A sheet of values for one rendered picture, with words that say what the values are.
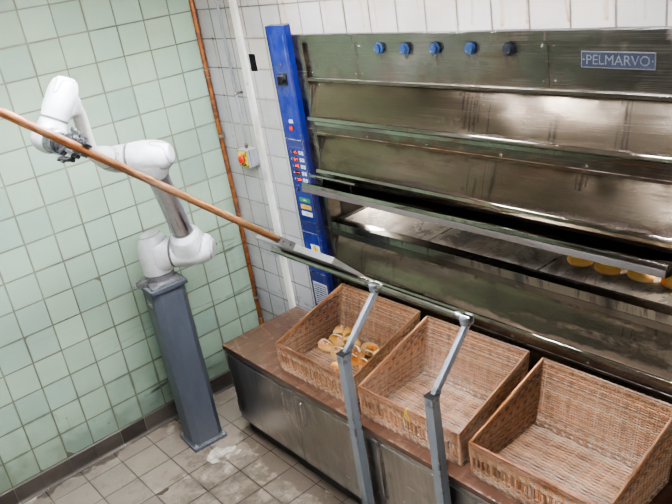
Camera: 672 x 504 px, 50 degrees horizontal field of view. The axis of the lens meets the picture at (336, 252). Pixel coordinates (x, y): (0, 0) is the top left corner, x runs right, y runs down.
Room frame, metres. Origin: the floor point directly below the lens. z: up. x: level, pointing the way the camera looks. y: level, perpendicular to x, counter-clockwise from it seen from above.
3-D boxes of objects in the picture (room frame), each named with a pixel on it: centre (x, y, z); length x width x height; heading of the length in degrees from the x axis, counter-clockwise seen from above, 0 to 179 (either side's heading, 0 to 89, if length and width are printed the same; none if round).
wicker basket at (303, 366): (3.01, 0.01, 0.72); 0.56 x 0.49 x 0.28; 38
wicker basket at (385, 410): (2.52, -0.35, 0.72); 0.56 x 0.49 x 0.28; 39
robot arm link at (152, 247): (3.44, 0.91, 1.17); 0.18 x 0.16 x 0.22; 82
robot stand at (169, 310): (3.44, 0.92, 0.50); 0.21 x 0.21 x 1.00; 33
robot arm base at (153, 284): (3.43, 0.94, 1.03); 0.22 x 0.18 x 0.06; 123
